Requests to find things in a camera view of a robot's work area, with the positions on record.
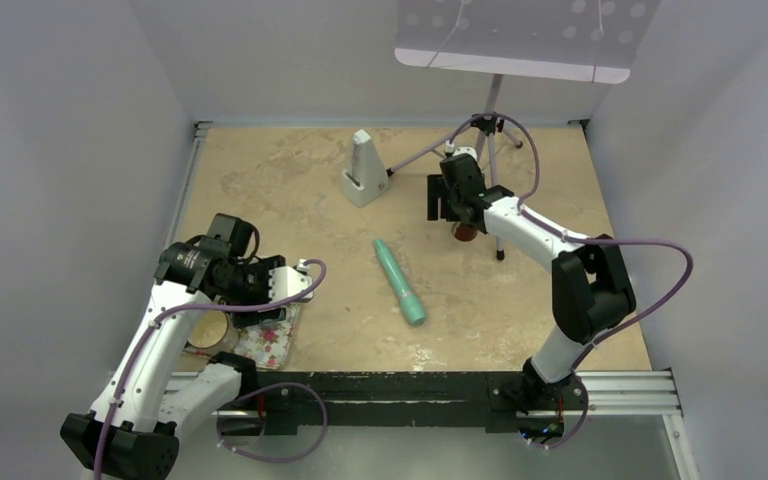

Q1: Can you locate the teal cylindrical bottle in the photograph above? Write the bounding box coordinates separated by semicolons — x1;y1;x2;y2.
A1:
373;239;427;326

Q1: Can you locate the floral tray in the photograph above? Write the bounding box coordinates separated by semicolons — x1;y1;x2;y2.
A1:
233;309;299;370

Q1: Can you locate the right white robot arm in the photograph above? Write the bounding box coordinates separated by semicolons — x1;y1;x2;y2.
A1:
427;153;636;411

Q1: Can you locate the perforated white panel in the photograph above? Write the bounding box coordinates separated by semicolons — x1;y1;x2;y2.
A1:
394;0;660;85

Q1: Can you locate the aluminium frame rail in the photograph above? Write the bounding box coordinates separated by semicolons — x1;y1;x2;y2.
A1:
164;129;681;453

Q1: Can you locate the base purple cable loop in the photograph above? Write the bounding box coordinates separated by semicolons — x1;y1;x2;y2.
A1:
215;381;329;464

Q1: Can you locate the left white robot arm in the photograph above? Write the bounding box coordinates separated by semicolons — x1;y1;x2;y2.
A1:
60;214;309;479

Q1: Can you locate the purple tripod stand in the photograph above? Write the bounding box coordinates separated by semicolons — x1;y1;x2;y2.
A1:
387;72;524;262

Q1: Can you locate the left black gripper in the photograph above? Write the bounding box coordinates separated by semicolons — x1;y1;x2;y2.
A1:
217;255;286;327

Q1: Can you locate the brown striped mug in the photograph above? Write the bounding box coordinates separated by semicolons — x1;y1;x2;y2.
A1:
452;223;479;243

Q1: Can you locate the cream mug black handle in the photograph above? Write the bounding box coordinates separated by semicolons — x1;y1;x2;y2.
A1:
187;311;239;355

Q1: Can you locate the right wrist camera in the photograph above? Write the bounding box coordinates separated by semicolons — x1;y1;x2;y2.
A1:
443;141;478;161

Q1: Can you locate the white metronome-shaped object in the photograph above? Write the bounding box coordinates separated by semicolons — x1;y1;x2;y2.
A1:
339;129;389;208

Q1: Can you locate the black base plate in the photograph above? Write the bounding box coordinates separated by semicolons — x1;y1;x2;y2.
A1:
221;371;588;437

